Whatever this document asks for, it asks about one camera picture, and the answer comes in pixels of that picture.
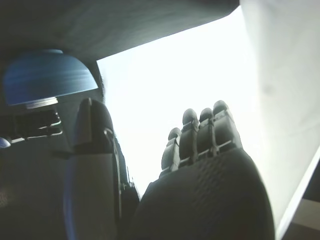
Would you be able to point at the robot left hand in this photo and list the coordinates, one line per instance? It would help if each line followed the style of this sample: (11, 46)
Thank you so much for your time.
(200, 200)

